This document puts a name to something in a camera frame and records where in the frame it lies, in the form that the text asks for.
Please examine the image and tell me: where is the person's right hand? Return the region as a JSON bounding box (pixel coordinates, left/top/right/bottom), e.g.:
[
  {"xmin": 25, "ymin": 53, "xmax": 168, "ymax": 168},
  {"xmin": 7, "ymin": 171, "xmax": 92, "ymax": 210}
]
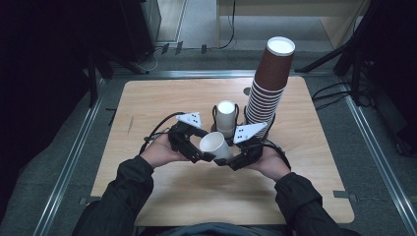
[{"xmin": 245, "ymin": 148, "xmax": 292, "ymax": 183}]

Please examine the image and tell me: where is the black floor cable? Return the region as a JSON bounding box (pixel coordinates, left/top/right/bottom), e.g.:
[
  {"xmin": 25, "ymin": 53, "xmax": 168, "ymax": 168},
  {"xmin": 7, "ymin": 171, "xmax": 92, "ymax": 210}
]
[
  {"xmin": 314, "ymin": 92, "xmax": 353, "ymax": 111},
  {"xmin": 311, "ymin": 81, "xmax": 353, "ymax": 100}
]

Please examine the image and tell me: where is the stack of white paper cups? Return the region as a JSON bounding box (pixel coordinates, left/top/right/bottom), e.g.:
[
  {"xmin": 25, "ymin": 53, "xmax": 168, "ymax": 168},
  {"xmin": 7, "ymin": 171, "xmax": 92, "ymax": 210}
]
[{"xmin": 215, "ymin": 99, "xmax": 238, "ymax": 139}]

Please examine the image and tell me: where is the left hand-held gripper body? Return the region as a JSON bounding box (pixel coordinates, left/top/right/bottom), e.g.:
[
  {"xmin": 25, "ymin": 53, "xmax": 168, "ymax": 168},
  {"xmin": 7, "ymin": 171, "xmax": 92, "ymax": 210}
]
[{"xmin": 167, "ymin": 111, "xmax": 204, "ymax": 155}]

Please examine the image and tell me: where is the person's grey clothing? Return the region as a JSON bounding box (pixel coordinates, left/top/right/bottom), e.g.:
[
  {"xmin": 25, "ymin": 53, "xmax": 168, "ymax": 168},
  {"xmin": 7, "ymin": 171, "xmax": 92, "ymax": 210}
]
[{"xmin": 141, "ymin": 221, "xmax": 296, "ymax": 236}]

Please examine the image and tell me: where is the white floor cable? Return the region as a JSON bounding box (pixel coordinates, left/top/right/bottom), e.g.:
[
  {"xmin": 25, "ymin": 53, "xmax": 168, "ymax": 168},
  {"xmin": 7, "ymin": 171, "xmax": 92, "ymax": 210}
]
[{"xmin": 137, "ymin": 46, "xmax": 165, "ymax": 74}]

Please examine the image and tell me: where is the person's left hand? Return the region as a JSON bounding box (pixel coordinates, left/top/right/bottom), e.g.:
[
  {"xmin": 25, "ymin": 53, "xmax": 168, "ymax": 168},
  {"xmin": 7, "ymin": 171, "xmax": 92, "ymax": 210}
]
[{"xmin": 140, "ymin": 132, "xmax": 190, "ymax": 170}]

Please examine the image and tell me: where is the single white paper cup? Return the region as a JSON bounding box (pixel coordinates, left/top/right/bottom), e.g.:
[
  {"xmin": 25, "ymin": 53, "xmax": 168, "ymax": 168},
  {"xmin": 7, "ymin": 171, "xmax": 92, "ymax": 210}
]
[{"xmin": 199, "ymin": 131, "xmax": 235, "ymax": 161}]

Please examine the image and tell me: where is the light wooden cabinet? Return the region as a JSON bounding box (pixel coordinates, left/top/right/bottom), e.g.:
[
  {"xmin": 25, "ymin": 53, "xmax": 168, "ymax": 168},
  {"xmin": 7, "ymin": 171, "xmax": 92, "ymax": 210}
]
[{"xmin": 215, "ymin": 0, "xmax": 373, "ymax": 51}]

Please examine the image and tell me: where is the grey tape strip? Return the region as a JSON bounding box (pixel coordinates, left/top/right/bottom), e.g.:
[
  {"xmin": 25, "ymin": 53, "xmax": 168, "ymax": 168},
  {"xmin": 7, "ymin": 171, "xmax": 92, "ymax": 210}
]
[
  {"xmin": 331, "ymin": 189, "xmax": 358, "ymax": 202},
  {"xmin": 79, "ymin": 195, "xmax": 100, "ymax": 207}
]

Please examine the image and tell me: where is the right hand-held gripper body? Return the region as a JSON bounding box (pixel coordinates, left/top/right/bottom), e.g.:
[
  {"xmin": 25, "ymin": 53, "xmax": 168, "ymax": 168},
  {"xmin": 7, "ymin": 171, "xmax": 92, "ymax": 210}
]
[{"xmin": 228, "ymin": 121, "xmax": 268, "ymax": 172}]

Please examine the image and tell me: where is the black metal stand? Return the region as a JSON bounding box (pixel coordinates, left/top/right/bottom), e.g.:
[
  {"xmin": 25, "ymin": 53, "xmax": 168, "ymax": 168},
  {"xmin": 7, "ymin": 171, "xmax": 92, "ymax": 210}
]
[{"xmin": 86, "ymin": 48, "xmax": 114, "ymax": 108}]

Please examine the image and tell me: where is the metal floor rail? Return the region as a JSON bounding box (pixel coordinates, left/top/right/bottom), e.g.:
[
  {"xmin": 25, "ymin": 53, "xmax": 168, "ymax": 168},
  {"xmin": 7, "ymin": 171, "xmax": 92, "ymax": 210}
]
[
  {"xmin": 31, "ymin": 78, "xmax": 106, "ymax": 236},
  {"xmin": 343, "ymin": 94, "xmax": 417, "ymax": 234}
]

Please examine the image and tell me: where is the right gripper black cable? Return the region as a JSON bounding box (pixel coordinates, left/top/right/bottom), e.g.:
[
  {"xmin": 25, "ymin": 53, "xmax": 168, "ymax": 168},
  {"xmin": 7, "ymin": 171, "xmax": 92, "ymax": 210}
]
[{"xmin": 261, "ymin": 140, "xmax": 292, "ymax": 172}]

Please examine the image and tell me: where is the black tripod stand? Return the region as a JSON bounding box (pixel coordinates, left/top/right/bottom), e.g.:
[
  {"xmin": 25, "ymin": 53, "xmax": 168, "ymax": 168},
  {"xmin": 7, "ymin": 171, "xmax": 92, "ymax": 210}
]
[{"xmin": 294, "ymin": 0, "xmax": 417, "ymax": 157}]

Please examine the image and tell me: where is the dark wooden cup holder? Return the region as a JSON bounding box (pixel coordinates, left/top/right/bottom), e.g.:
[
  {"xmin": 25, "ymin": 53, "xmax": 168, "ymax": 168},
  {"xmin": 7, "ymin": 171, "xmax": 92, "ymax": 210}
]
[{"xmin": 209, "ymin": 102, "xmax": 277, "ymax": 146}]

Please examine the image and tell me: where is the dark cabinet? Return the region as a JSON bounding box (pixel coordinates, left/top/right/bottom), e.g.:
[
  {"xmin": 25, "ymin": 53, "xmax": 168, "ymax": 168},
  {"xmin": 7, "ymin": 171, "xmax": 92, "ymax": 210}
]
[{"xmin": 116, "ymin": 0, "xmax": 162, "ymax": 64}]

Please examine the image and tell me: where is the black hanging cable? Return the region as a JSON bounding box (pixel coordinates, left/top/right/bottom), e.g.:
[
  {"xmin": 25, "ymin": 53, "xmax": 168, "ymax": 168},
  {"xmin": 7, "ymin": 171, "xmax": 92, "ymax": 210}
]
[{"xmin": 216, "ymin": 0, "xmax": 238, "ymax": 50}]

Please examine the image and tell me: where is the stack of brown paper cups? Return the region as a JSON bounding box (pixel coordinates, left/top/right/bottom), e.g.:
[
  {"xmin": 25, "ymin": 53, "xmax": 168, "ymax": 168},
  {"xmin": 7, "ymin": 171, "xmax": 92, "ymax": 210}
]
[{"xmin": 244, "ymin": 35, "xmax": 296, "ymax": 141}]

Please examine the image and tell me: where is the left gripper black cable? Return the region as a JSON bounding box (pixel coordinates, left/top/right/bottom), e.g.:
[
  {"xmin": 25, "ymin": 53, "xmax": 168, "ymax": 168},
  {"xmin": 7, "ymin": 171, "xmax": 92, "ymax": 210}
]
[{"xmin": 139, "ymin": 111, "xmax": 187, "ymax": 155}]

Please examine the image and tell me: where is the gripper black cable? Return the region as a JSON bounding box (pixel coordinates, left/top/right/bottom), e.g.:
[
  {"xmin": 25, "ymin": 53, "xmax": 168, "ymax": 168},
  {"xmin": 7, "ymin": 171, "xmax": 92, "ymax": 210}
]
[
  {"xmin": 261, "ymin": 140, "xmax": 292, "ymax": 172},
  {"xmin": 139, "ymin": 111, "xmax": 187, "ymax": 155}
]

